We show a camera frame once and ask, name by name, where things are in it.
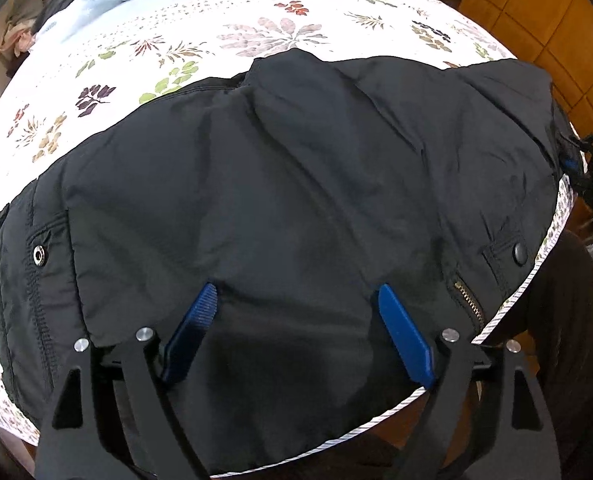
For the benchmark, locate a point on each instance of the black pants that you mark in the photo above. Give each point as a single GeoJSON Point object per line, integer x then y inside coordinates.
{"type": "Point", "coordinates": [301, 185]}

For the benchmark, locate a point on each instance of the person's dark trousers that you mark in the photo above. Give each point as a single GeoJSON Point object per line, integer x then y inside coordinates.
{"type": "Point", "coordinates": [576, 310]}

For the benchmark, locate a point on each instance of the floral quilt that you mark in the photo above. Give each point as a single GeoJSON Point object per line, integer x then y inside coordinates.
{"type": "Point", "coordinates": [201, 35]}

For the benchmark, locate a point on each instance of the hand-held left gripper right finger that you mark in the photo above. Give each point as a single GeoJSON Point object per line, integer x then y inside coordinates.
{"type": "Point", "coordinates": [406, 340]}

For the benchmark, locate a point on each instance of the tall wooden cabinet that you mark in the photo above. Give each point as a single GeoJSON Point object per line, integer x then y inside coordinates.
{"type": "Point", "coordinates": [566, 40]}

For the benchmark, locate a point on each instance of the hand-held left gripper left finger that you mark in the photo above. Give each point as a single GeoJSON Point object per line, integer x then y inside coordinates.
{"type": "Point", "coordinates": [191, 330]}

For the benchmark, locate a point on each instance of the pile of clothes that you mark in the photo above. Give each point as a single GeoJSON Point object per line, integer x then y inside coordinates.
{"type": "Point", "coordinates": [21, 25]}

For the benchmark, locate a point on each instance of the light blue bed sheet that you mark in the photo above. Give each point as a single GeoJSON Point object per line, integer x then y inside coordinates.
{"type": "Point", "coordinates": [91, 15]}

